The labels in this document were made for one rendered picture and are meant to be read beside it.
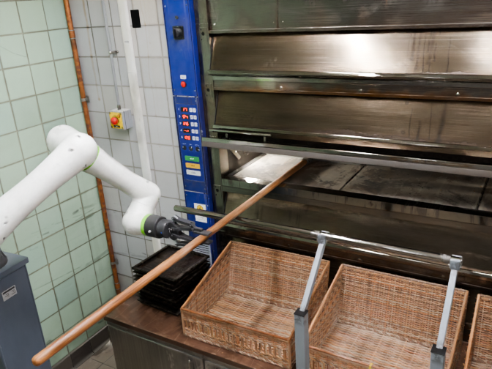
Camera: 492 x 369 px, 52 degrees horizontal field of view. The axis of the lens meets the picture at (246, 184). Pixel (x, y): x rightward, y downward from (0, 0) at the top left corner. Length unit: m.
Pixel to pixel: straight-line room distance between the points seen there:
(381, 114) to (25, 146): 1.77
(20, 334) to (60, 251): 1.04
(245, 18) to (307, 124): 0.54
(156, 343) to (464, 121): 1.68
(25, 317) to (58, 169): 0.62
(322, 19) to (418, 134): 0.60
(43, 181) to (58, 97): 1.22
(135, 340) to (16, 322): 0.75
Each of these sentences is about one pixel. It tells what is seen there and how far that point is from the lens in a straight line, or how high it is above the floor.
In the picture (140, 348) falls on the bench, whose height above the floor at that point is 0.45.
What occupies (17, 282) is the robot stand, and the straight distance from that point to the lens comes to 2.05.
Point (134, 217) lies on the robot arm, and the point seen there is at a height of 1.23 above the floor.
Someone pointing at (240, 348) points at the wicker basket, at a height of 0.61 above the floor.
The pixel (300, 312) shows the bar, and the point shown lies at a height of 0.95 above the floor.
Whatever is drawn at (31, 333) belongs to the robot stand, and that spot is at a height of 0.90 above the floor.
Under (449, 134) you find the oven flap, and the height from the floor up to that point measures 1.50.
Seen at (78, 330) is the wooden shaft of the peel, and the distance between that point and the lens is 1.56.
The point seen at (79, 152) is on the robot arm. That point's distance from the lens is 1.79.
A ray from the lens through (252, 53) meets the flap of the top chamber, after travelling 2.32.
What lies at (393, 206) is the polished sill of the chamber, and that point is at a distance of 2.24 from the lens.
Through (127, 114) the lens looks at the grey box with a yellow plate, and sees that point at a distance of 2.81.
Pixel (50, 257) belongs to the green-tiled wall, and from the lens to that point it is 3.06.
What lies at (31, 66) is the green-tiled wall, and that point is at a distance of 2.85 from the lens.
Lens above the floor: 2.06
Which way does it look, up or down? 21 degrees down
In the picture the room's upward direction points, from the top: 4 degrees counter-clockwise
